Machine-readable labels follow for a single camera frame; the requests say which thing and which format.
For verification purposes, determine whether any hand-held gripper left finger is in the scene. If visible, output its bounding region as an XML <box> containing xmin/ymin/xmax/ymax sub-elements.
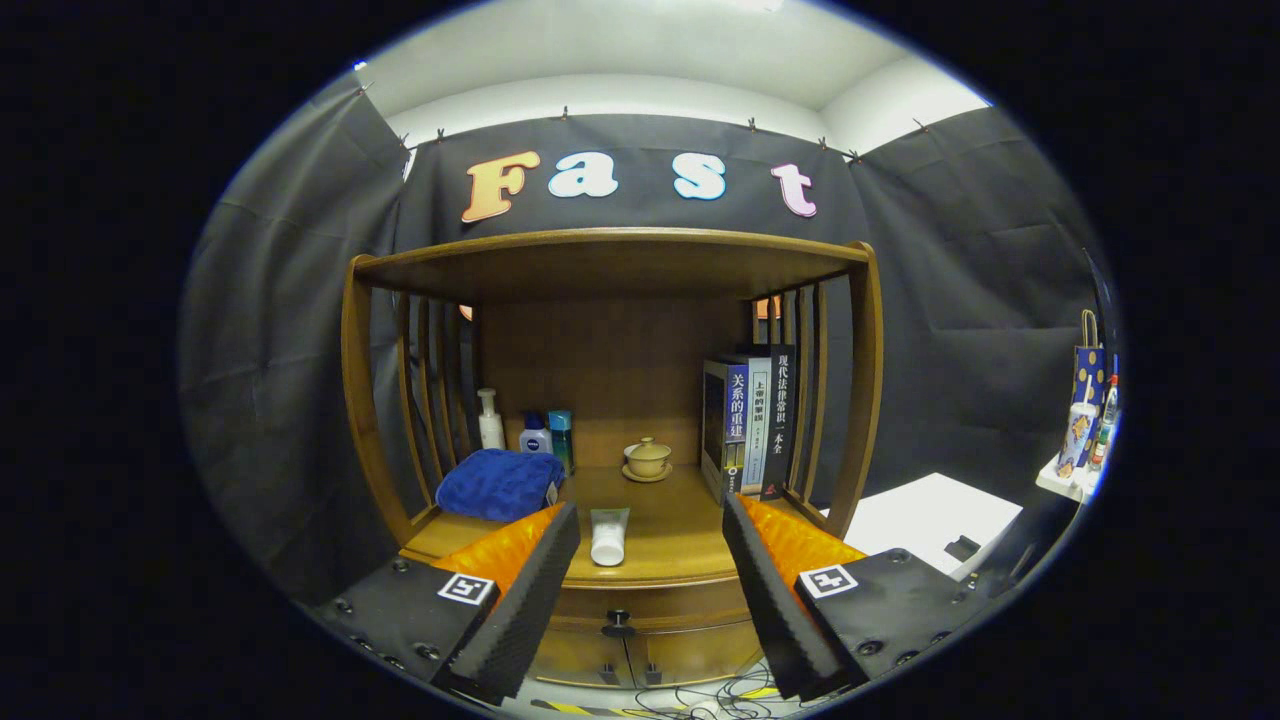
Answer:
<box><xmin>312</xmin><ymin>502</ymin><xmax>582</xmax><ymax>706</ymax></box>

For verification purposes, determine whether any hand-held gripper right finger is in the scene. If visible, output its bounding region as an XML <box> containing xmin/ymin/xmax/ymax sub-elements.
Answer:
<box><xmin>722</xmin><ymin>492</ymin><xmax>991</xmax><ymax>701</ymax></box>

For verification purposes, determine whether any wooden drawer with black knob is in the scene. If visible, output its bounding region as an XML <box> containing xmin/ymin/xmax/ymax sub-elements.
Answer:
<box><xmin>550</xmin><ymin>575</ymin><xmax>753</xmax><ymax>641</ymax></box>

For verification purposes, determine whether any white facial cleanser tube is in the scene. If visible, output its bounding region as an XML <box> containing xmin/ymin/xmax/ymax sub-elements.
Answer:
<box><xmin>589</xmin><ymin>506</ymin><xmax>632</xmax><ymax>568</ymax></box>

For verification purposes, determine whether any wooden cabinet door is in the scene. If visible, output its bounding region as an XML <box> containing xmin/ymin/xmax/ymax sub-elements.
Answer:
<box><xmin>628</xmin><ymin>620</ymin><xmax>766</xmax><ymax>689</ymax></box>
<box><xmin>530</xmin><ymin>630</ymin><xmax>629</xmax><ymax>689</ymax></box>

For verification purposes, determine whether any wooden countertop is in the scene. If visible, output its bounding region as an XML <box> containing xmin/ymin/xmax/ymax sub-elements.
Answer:
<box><xmin>400</xmin><ymin>465</ymin><xmax>741</xmax><ymax>591</ymax></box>

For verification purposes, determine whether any wooden cabinet with slatted hutch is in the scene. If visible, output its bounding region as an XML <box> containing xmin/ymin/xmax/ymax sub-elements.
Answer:
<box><xmin>340</xmin><ymin>228</ymin><xmax>886</xmax><ymax>691</ymax></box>

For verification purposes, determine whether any yellow black floor tape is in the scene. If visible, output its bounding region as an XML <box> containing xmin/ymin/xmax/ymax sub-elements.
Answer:
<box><xmin>530</xmin><ymin>698</ymin><xmax>641</xmax><ymax>717</ymax></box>

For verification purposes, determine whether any blue folded towel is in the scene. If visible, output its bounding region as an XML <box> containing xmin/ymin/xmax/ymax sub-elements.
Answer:
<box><xmin>435</xmin><ymin>448</ymin><xmax>566</xmax><ymax>524</ymax></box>

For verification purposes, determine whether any teal bottle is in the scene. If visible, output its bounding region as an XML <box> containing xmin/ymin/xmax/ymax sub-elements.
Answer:
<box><xmin>547</xmin><ymin>409</ymin><xmax>575</xmax><ymax>476</ymax></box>

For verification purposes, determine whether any white box unit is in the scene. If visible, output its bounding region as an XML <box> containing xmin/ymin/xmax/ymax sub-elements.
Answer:
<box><xmin>820</xmin><ymin>472</ymin><xmax>1024</xmax><ymax>583</ymax></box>

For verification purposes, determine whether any white pump bottle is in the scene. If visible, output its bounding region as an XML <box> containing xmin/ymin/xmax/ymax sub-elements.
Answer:
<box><xmin>477</xmin><ymin>388</ymin><xmax>507</xmax><ymax>451</ymax></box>

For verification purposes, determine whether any grey spine book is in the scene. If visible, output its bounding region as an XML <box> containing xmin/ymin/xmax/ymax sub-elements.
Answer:
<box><xmin>745</xmin><ymin>356</ymin><xmax>773</xmax><ymax>501</ymax></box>

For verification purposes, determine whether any blue spine book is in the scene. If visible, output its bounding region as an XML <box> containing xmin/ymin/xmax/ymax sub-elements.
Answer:
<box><xmin>701</xmin><ymin>360</ymin><xmax>751</xmax><ymax>504</ymax></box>

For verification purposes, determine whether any beige lidded teacup with saucer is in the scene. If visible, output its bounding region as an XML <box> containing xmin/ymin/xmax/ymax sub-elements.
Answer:
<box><xmin>621</xmin><ymin>436</ymin><xmax>673</xmax><ymax>484</ymax></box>

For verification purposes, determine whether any black spine book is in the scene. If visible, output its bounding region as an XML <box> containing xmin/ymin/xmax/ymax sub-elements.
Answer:
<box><xmin>752</xmin><ymin>344</ymin><xmax>798</xmax><ymax>501</ymax></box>

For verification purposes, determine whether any white side shelf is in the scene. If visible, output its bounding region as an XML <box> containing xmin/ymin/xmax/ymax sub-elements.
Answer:
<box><xmin>1035</xmin><ymin>455</ymin><xmax>1101</xmax><ymax>504</ymax></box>

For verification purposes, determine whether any printed paper cup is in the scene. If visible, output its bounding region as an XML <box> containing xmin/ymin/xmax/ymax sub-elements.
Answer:
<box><xmin>1057</xmin><ymin>402</ymin><xmax>1098</xmax><ymax>479</ymax></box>

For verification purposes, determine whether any black backdrop cloth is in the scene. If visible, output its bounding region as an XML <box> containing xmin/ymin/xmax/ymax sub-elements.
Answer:
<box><xmin>180</xmin><ymin>75</ymin><xmax>1121</xmax><ymax>601</ymax></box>

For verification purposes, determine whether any blue dotted gift bag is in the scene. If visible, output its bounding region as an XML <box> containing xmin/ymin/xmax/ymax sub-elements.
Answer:
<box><xmin>1073</xmin><ymin>309</ymin><xmax>1107</xmax><ymax>411</ymax></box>

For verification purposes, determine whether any tangle of black cables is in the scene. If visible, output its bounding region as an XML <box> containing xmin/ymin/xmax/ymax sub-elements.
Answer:
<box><xmin>630</xmin><ymin>660</ymin><xmax>791</xmax><ymax>719</ymax></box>

